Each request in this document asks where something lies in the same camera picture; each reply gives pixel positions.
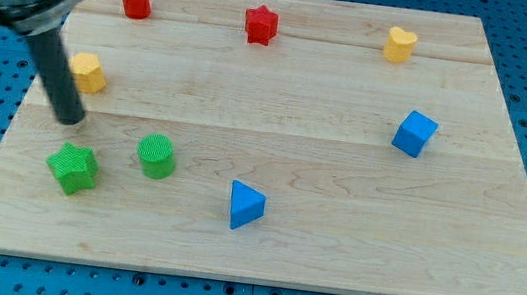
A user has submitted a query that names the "green cylinder block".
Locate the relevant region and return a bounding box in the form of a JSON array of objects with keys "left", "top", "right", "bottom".
[{"left": 136, "top": 133, "right": 176, "bottom": 180}]

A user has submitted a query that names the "yellow hexagon block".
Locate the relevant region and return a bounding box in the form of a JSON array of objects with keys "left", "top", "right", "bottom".
[{"left": 69, "top": 52, "right": 107, "bottom": 94}]

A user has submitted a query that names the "green star block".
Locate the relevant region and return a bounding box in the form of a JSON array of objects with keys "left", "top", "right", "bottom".
[{"left": 46, "top": 141, "right": 99, "bottom": 195}]

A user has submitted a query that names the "red star block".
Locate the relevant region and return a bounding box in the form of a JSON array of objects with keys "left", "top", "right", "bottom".
[{"left": 245, "top": 4, "right": 279, "bottom": 46}]

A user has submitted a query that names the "red cylinder block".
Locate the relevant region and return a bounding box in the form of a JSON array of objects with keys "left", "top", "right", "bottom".
[{"left": 122, "top": 0, "right": 151, "bottom": 20}]

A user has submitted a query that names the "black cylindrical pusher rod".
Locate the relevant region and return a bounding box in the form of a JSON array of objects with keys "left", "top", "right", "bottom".
[{"left": 25, "top": 28, "right": 86, "bottom": 126}]

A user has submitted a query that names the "blue triangle block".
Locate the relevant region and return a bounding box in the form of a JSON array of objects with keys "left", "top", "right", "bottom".
[{"left": 229, "top": 180, "right": 266, "bottom": 230}]

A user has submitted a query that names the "yellow heart block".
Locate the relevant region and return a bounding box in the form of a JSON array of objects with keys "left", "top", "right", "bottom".
[{"left": 382, "top": 26, "right": 418, "bottom": 63}]

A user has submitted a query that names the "blue cube block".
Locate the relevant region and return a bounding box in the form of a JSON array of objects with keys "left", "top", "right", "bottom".
[{"left": 391, "top": 110, "right": 439, "bottom": 158}]

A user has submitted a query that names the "wooden board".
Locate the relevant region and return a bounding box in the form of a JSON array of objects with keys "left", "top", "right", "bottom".
[{"left": 0, "top": 0, "right": 527, "bottom": 295}]

